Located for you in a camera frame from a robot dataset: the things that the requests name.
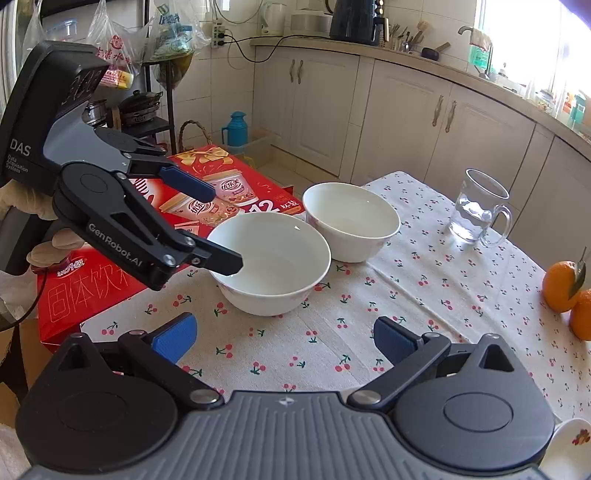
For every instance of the white power strip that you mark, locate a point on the white power strip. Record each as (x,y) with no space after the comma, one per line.
(217,34)

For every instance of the red print plastic bag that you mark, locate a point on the red print plastic bag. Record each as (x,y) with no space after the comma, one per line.
(115,46)

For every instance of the metal kitchen faucet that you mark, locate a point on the metal kitchen faucet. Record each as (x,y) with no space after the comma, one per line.
(464,29)

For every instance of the teal thermos flask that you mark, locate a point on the teal thermos flask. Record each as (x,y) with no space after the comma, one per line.
(236,131)

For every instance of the clear glass mug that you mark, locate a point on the clear glass mug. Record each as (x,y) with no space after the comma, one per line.
(471,217)

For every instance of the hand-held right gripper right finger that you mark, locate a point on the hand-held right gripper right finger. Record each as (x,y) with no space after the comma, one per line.
(392,342)

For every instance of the utensil holder with utensils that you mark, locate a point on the utensil holder with utensils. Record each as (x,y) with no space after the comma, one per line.
(406,44)

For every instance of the black electric kettle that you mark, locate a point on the black electric kettle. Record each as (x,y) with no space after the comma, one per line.
(355,21)

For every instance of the person's left hand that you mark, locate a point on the person's left hand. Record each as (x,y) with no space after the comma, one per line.
(62,242)

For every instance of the steel steamer pot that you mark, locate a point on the steel steamer pot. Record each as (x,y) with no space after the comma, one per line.
(94,113)

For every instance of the clear plastic food container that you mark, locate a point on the clear plastic food container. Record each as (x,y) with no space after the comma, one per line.
(62,30)

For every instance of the white kitchen cabinet unit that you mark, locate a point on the white kitchen cabinet unit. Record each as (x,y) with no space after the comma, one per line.
(406,101)

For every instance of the brown cardboard box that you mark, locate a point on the brown cardboard box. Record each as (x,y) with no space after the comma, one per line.
(25,344)

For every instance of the black cooking pot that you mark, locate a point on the black cooking pot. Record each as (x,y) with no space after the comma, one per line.
(138,104)

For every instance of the small black pan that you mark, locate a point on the small black pan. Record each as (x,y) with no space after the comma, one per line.
(431,53)

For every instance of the orange with green leaf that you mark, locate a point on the orange with green leaf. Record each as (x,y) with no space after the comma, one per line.
(558,286)

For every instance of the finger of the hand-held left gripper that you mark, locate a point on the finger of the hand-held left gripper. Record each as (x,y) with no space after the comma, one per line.
(189,183)
(221,261)

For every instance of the black metal shelf rack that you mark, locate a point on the black metal shelf rack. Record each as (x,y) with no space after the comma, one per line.
(152,134)

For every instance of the cherry print tablecloth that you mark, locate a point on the cherry print tablecloth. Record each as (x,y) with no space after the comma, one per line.
(415,300)

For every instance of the white rice cooker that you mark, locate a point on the white rice cooker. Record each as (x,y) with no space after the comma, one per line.
(309,23)

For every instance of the green and blue plastic bag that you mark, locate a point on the green and blue plastic bag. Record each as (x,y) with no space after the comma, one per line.
(173,27)

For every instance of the red printed carton box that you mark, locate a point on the red printed carton box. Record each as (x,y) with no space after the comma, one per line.
(92,295)

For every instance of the translucent plastic storage bin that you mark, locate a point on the translucent plastic storage bin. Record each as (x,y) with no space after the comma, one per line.
(263,147)

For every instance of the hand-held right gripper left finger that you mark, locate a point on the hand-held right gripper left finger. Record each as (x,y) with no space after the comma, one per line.
(175,339)

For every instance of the white electric kettle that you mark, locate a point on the white electric kettle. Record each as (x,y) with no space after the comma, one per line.
(272,18)

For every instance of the white bowl pink flower print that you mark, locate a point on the white bowl pink flower print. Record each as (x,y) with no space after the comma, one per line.
(277,288)
(351,240)

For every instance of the white plate fruit print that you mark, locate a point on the white plate fruit print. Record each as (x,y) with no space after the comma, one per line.
(572,457)

